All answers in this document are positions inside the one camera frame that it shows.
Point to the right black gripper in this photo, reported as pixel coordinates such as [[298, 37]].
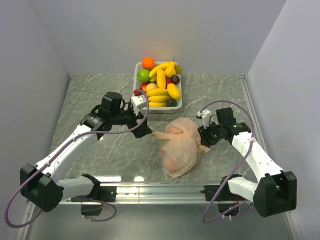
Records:
[[205, 139]]

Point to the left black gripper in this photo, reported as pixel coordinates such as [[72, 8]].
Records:
[[143, 128]]

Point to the translucent orange plastic bag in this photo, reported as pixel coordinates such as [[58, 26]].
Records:
[[180, 146]]

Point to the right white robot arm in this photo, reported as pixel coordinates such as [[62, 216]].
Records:
[[275, 190]]

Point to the fake small banana bunch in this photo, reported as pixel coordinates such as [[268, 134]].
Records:
[[158, 97]]

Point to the fake dark green avocado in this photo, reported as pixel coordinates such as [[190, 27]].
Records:
[[171, 103]]

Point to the fake yellow mango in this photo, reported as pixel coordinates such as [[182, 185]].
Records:
[[173, 91]]

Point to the fake green apple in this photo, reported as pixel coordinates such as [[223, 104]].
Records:
[[144, 75]]

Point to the fake yellow corn cob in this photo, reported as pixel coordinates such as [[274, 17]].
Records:
[[161, 79]]

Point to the fake dark plum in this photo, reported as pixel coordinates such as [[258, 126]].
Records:
[[175, 79]]

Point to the fake yellow pear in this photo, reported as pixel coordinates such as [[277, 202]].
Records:
[[173, 69]]

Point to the fake orange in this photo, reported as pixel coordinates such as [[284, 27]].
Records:
[[148, 63]]

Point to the white plastic fruit tray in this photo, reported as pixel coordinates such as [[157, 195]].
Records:
[[158, 110]]

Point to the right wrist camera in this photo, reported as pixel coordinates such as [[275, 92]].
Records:
[[205, 116]]

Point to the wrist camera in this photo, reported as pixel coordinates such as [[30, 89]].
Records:
[[205, 116], [139, 101]]

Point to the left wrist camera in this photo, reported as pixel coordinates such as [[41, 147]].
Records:
[[139, 101]]

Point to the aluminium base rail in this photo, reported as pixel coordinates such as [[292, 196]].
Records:
[[160, 193]]

